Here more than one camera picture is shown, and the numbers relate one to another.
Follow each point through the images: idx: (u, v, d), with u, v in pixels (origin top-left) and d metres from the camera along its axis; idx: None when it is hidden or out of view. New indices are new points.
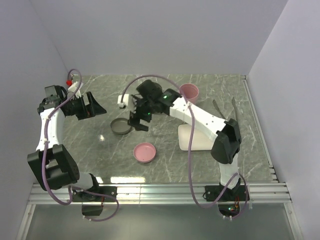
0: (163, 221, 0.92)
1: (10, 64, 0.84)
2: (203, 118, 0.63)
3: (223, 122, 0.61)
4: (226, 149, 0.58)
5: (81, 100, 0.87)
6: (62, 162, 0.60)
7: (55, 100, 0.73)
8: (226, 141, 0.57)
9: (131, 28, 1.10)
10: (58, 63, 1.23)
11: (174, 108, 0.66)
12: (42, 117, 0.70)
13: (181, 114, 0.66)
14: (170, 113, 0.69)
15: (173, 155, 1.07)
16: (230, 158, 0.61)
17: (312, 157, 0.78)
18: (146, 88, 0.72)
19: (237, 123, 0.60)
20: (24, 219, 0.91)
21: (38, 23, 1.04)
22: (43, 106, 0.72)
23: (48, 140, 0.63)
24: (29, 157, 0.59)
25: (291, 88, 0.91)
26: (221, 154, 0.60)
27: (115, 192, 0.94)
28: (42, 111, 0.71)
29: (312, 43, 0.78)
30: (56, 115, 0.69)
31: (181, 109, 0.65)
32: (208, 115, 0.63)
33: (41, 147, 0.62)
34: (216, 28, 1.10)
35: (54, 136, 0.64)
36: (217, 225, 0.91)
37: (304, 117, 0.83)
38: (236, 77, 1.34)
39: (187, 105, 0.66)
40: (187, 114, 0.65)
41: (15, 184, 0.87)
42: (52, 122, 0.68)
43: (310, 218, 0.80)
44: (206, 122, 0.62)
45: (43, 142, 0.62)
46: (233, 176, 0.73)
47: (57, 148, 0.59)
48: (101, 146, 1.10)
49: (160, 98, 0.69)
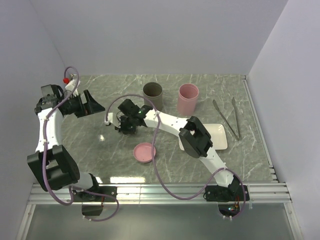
0: (163, 221, 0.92)
1: (9, 63, 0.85)
2: (168, 120, 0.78)
3: (185, 121, 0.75)
4: (192, 141, 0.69)
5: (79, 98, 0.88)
6: (63, 161, 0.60)
7: (53, 99, 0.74)
8: (187, 134, 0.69)
9: (132, 28, 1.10)
10: (58, 63, 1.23)
11: (146, 118, 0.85)
12: (40, 117, 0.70)
13: (153, 122, 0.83)
14: (147, 124, 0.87)
15: (172, 156, 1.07)
16: (200, 151, 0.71)
17: (311, 156, 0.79)
18: (126, 106, 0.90)
19: (197, 119, 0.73)
20: (24, 220, 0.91)
21: (38, 23, 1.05)
22: (41, 105, 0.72)
23: (48, 140, 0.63)
24: (28, 159, 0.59)
25: (291, 88, 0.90)
26: (191, 149, 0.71)
27: (115, 192, 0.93)
28: (40, 111, 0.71)
29: (312, 42, 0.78)
30: (54, 116, 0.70)
31: (152, 118, 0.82)
32: (172, 118, 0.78)
33: (41, 148, 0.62)
34: (216, 28, 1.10)
35: (53, 136, 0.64)
36: (217, 225, 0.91)
37: (304, 117, 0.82)
38: (236, 77, 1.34)
39: (155, 113, 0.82)
40: (156, 121, 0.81)
41: (16, 184, 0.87)
42: (50, 122, 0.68)
43: (310, 219, 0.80)
44: (171, 123, 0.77)
45: (42, 143, 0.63)
46: (217, 170, 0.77)
47: (57, 148, 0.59)
48: (101, 146, 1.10)
49: (137, 114, 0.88)
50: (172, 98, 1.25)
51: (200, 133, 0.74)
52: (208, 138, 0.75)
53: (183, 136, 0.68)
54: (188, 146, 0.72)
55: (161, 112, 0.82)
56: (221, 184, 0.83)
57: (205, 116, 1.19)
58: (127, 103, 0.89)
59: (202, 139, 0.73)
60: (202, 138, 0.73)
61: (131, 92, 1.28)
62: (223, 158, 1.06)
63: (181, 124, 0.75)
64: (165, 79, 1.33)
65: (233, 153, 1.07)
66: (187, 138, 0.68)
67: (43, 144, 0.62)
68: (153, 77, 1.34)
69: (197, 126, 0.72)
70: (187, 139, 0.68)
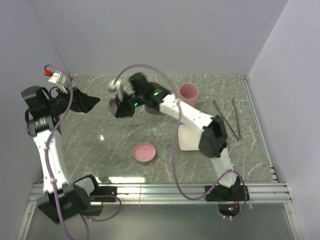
0: (163, 221, 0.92)
1: (9, 63, 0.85)
2: (190, 114, 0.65)
3: (209, 118, 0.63)
4: (212, 143, 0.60)
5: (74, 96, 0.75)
6: (76, 202, 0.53)
7: (48, 117, 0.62)
8: (210, 134, 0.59)
9: (132, 28, 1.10)
10: (58, 63, 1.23)
11: (163, 104, 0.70)
12: (36, 143, 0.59)
13: (170, 110, 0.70)
14: (161, 110, 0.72)
15: (172, 155, 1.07)
16: (216, 153, 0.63)
17: (311, 156, 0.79)
18: (139, 81, 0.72)
19: (222, 120, 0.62)
20: (24, 219, 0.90)
21: (38, 23, 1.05)
22: (35, 127, 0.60)
23: (55, 177, 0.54)
24: (38, 204, 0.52)
25: (291, 87, 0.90)
26: (207, 149, 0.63)
27: (115, 192, 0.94)
28: (36, 135, 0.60)
29: (312, 42, 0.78)
30: (54, 141, 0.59)
31: (171, 106, 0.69)
32: (195, 111, 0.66)
33: (50, 189, 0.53)
34: (216, 28, 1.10)
35: (60, 172, 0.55)
36: (217, 225, 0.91)
37: (305, 117, 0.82)
38: (236, 77, 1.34)
39: (176, 101, 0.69)
40: (176, 111, 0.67)
41: (15, 184, 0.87)
42: (51, 151, 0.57)
43: (310, 219, 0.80)
44: (193, 118, 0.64)
45: (50, 182, 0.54)
46: (225, 172, 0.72)
47: (70, 190, 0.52)
48: (101, 146, 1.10)
49: (152, 95, 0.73)
50: None
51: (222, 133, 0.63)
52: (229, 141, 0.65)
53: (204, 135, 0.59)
54: (205, 146, 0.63)
55: (182, 102, 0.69)
56: (223, 184, 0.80)
57: None
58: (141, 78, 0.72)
59: (223, 141, 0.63)
60: (223, 140, 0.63)
61: None
62: None
63: (204, 121, 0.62)
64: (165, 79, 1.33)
65: (233, 153, 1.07)
66: (208, 138, 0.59)
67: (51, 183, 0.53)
68: (153, 77, 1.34)
69: (222, 126, 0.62)
70: (207, 139, 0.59)
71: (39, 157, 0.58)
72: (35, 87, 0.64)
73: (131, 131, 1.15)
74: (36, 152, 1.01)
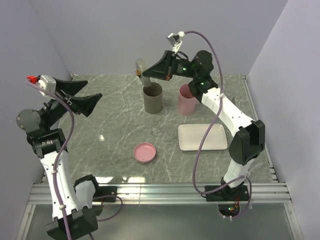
0: (163, 221, 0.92)
1: (10, 63, 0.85)
2: (230, 111, 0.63)
3: (249, 121, 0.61)
4: (245, 146, 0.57)
5: (72, 102, 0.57)
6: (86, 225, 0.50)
7: (54, 136, 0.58)
8: (246, 137, 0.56)
9: (132, 28, 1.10)
10: (58, 63, 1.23)
11: (206, 96, 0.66)
12: (43, 164, 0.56)
13: (211, 103, 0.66)
14: (202, 101, 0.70)
15: (172, 155, 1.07)
16: (246, 159, 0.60)
17: (311, 156, 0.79)
18: (203, 67, 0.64)
19: (263, 126, 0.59)
20: (24, 219, 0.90)
21: (38, 23, 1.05)
22: (42, 147, 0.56)
23: (64, 203, 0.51)
24: (48, 231, 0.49)
25: (291, 88, 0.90)
26: (237, 152, 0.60)
27: (115, 192, 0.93)
28: (43, 156, 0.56)
29: (312, 42, 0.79)
30: (62, 163, 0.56)
31: (213, 99, 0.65)
32: (236, 109, 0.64)
33: (59, 215, 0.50)
34: (216, 28, 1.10)
35: (68, 196, 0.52)
36: (217, 225, 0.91)
37: (305, 117, 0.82)
38: (236, 77, 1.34)
39: (219, 95, 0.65)
40: (217, 105, 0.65)
41: (16, 184, 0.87)
42: (59, 175, 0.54)
43: (310, 219, 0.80)
44: (232, 116, 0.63)
45: (58, 208, 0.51)
46: (239, 178, 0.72)
47: (79, 217, 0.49)
48: (101, 146, 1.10)
49: (199, 84, 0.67)
50: (172, 98, 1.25)
51: (256, 141, 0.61)
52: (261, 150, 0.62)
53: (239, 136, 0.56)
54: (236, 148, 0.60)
55: (225, 98, 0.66)
56: (231, 185, 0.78)
57: (205, 116, 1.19)
58: (208, 67, 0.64)
59: (256, 149, 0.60)
60: (256, 148, 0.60)
61: (132, 92, 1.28)
62: (223, 158, 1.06)
63: (243, 122, 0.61)
64: None
65: None
66: (242, 140, 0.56)
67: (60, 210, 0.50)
68: None
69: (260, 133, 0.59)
70: (241, 141, 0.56)
71: (48, 180, 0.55)
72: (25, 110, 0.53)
73: (131, 131, 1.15)
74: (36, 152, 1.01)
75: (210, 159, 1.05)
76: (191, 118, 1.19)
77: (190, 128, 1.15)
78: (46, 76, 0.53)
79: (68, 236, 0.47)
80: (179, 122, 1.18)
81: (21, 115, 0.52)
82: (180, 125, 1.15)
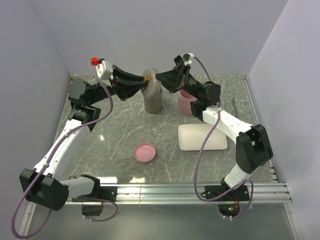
0: (163, 221, 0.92)
1: (9, 63, 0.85)
2: (229, 121, 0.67)
3: (248, 126, 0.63)
4: (248, 151, 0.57)
5: (119, 85, 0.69)
6: (48, 196, 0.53)
7: (89, 111, 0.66)
8: (247, 141, 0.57)
9: (132, 27, 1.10)
10: (58, 63, 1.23)
11: (205, 111, 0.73)
12: (66, 125, 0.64)
13: (211, 118, 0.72)
14: (204, 119, 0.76)
15: (173, 155, 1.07)
16: (254, 166, 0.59)
17: (311, 156, 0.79)
18: (211, 97, 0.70)
19: (263, 129, 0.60)
20: (24, 219, 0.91)
21: (38, 24, 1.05)
22: (75, 113, 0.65)
23: (49, 164, 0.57)
24: (21, 175, 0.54)
25: (291, 88, 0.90)
26: (243, 158, 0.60)
27: (115, 192, 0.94)
28: (70, 119, 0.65)
29: (311, 43, 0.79)
30: (77, 133, 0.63)
31: (211, 113, 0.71)
32: (234, 119, 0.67)
33: (38, 169, 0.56)
34: (216, 28, 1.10)
35: (56, 161, 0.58)
36: (217, 225, 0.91)
37: (305, 117, 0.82)
38: (236, 77, 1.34)
39: (217, 110, 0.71)
40: (216, 118, 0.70)
41: (16, 185, 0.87)
42: (67, 140, 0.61)
43: (310, 219, 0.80)
44: (231, 124, 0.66)
45: (42, 164, 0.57)
46: (242, 181, 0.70)
47: (44, 185, 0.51)
48: (101, 146, 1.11)
49: (200, 105, 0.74)
50: (172, 98, 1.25)
51: (262, 147, 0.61)
52: (269, 157, 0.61)
53: (241, 141, 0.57)
54: (241, 156, 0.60)
55: (223, 111, 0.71)
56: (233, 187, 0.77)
57: None
58: (213, 97, 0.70)
59: (263, 156, 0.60)
60: (262, 154, 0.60)
61: None
62: (223, 158, 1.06)
63: (242, 128, 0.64)
64: None
65: (232, 153, 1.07)
66: (244, 145, 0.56)
67: (42, 166, 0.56)
68: None
69: (262, 136, 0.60)
70: (244, 147, 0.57)
71: (59, 137, 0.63)
72: (81, 82, 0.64)
73: (131, 131, 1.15)
74: (36, 153, 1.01)
75: (210, 159, 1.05)
76: (191, 118, 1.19)
77: (190, 128, 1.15)
78: (106, 63, 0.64)
79: (26, 191, 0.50)
80: (179, 122, 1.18)
81: (73, 84, 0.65)
82: (180, 125, 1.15)
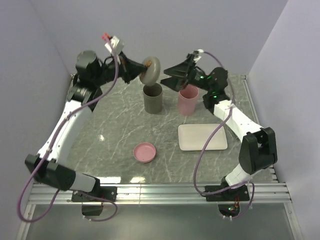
0: (163, 221, 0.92)
1: (10, 63, 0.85)
2: (240, 119, 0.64)
3: (258, 128, 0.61)
4: (251, 152, 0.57)
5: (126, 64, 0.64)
6: (55, 180, 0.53)
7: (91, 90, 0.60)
8: (253, 141, 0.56)
9: (132, 27, 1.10)
10: (58, 63, 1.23)
11: (217, 106, 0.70)
12: (66, 107, 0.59)
13: (222, 113, 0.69)
14: (215, 113, 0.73)
15: (172, 155, 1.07)
16: (255, 168, 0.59)
17: (311, 157, 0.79)
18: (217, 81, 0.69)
19: (273, 133, 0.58)
20: (24, 219, 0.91)
21: (38, 24, 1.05)
22: (74, 93, 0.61)
23: (52, 149, 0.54)
24: (26, 161, 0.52)
25: (291, 88, 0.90)
26: (245, 158, 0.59)
27: (115, 193, 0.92)
28: (69, 100, 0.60)
29: (311, 44, 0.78)
30: (77, 116, 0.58)
31: (223, 108, 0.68)
32: (246, 117, 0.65)
33: (41, 154, 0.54)
34: (216, 28, 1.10)
35: (59, 145, 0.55)
36: (217, 225, 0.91)
37: (305, 117, 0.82)
38: (236, 77, 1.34)
39: (230, 105, 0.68)
40: (226, 114, 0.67)
41: (16, 185, 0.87)
42: (68, 123, 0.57)
43: (310, 219, 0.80)
44: (241, 123, 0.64)
45: (45, 149, 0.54)
46: (241, 182, 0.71)
47: (50, 169, 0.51)
48: (101, 146, 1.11)
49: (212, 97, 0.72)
50: (172, 98, 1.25)
51: (267, 150, 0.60)
52: (272, 162, 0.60)
53: (247, 141, 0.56)
54: (245, 155, 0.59)
55: (236, 108, 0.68)
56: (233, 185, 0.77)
57: (205, 116, 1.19)
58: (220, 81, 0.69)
59: (266, 159, 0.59)
60: (266, 157, 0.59)
61: (132, 91, 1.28)
62: (223, 158, 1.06)
63: (251, 129, 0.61)
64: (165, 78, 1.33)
65: (232, 153, 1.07)
66: (250, 145, 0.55)
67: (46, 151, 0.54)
68: None
69: (269, 141, 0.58)
70: (248, 147, 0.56)
71: (59, 121, 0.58)
72: (90, 53, 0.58)
73: (131, 131, 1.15)
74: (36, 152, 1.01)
75: (210, 159, 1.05)
76: (191, 118, 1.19)
77: (190, 128, 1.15)
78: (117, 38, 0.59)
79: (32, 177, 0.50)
80: (179, 122, 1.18)
81: (84, 54, 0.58)
82: (180, 125, 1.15)
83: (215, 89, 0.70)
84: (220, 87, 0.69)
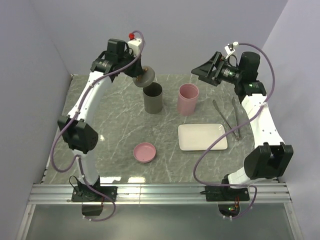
0: (163, 221, 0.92)
1: (10, 63, 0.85)
2: (264, 123, 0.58)
3: (279, 141, 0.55)
4: (259, 163, 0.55)
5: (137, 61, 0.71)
6: (84, 139, 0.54)
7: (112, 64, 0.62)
8: (266, 154, 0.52)
9: (132, 27, 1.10)
10: (58, 63, 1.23)
11: (246, 98, 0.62)
12: (90, 76, 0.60)
13: (249, 109, 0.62)
14: (242, 103, 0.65)
15: (173, 155, 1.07)
16: (256, 175, 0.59)
17: (312, 157, 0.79)
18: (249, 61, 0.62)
19: (291, 153, 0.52)
20: (24, 219, 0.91)
21: (38, 23, 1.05)
22: (96, 64, 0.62)
23: (80, 110, 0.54)
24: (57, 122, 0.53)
25: (291, 88, 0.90)
26: (251, 164, 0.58)
27: (115, 193, 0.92)
28: (93, 71, 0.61)
29: (311, 43, 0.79)
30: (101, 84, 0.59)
31: (253, 104, 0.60)
32: (272, 124, 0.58)
33: (71, 115, 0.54)
34: (216, 28, 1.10)
35: (86, 108, 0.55)
36: (217, 225, 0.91)
37: (306, 117, 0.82)
38: None
39: (262, 103, 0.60)
40: (254, 111, 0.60)
41: (16, 185, 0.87)
42: (94, 89, 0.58)
43: (310, 219, 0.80)
44: (263, 128, 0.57)
45: (74, 111, 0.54)
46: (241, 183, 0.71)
47: (80, 128, 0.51)
48: (101, 146, 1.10)
49: (246, 84, 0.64)
50: (172, 98, 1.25)
51: (276, 164, 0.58)
52: (276, 175, 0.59)
53: (259, 152, 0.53)
54: (251, 160, 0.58)
55: (267, 109, 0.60)
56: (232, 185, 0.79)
57: (205, 116, 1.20)
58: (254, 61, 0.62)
59: (271, 171, 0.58)
60: (271, 169, 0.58)
61: (132, 91, 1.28)
62: (223, 157, 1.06)
63: (269, 139, 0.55)
64: (165, 78, 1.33)
65: (233, 153, 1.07)
66: (260, 157, 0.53)
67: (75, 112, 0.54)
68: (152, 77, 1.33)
69: (283, 159, 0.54)
70: (258, 158, 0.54)
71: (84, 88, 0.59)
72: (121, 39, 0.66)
73: (131, 131, 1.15)
74: (36, 153, 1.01)
75: (210, 159, 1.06)
76: (191, 118, 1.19)
77: (190, 128, 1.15)
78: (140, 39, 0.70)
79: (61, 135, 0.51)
80: (179, 122, 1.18)
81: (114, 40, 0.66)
82: (180, 125, 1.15)
83: (247, 70, 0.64)
84: (251, 63, 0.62)
